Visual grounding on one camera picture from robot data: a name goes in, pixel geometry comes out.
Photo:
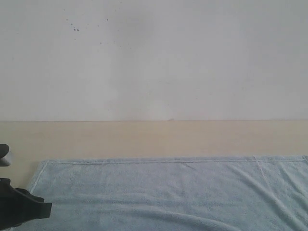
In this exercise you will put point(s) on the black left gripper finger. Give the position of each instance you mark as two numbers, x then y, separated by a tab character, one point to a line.
24	196
32	211

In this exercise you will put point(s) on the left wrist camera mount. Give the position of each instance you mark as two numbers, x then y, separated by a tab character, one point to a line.
5	155

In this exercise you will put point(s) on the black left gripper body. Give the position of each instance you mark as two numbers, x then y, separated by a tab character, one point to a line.
10	214

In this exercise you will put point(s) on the light blue fleece towel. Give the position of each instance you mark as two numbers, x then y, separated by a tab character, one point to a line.
256	193

